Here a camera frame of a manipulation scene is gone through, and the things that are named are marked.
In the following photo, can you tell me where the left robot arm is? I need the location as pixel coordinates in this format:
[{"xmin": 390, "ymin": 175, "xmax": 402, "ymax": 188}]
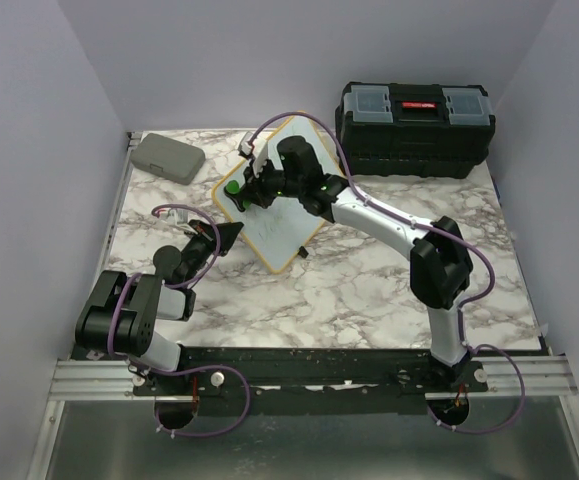
[{"xmin": 75, "ymin": 220, "xmax": 243, "ymax": 395}]

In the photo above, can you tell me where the aluminium frame rail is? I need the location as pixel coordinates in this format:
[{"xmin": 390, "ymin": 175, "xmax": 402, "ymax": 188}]
[{"xmin": 23, "ymin": 131, "xmax": 578, "ymax": 480}]

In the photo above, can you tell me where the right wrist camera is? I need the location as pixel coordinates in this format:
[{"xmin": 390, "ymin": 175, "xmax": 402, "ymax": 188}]
[{"xmin": 238, "ymin": 132, "xmax": 277, "ymax": 183}]

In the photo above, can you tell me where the yellow framed whiteboard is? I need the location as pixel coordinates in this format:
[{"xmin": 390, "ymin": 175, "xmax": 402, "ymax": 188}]
[{"xmin": 212, "ymin": 116, "xmax": 344, "ymax": 273}]

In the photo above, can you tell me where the green whiteboard eraser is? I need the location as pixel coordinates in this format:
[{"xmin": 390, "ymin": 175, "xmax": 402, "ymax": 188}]
[{"xmin": 223, "ymin": 180, "xmax": 251, "ymax": 212}]

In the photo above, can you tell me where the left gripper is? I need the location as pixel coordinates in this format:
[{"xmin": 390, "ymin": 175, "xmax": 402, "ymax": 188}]
[{"xmin": 182, "ymin": 219, "xmax": 244, "ymax": 287}]

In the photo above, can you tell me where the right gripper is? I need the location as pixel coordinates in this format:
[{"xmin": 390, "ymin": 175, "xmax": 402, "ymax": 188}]
[{"xmin": 238, "ymin": 156, "xmax": 303, "ymax": 211}]

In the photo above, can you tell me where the black plastic toolbox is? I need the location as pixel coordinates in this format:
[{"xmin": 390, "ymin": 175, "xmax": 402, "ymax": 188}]
[{"xmin": 335, "ymin": 82, "xmax": 496, "ymax": 179}]

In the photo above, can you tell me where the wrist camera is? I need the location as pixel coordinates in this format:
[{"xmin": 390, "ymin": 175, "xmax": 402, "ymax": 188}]
[
  {"xmin": 238, "ymin": 132, "xmax": 277, "ymax": 183},
  {"xmin": 156, "ymin": 208, "xmax": 195, "ymax": 236}
]

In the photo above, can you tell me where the grey plastic case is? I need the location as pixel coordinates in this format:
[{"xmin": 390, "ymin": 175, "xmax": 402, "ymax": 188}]
[{"xmin": 130, "ymin": 133, "xmax": 206, "ymax": 185}]

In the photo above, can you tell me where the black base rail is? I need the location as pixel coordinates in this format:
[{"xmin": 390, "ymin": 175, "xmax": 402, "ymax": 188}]
[{"xmin": 129, "ymin": 347, "xmax": 488, "ymax": 416}]

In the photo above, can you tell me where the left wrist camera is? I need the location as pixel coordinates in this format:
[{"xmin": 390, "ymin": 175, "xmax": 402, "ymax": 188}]
[{"xmin": 156, "ymin": 208, "xmax": 195, "ymax": 236}]

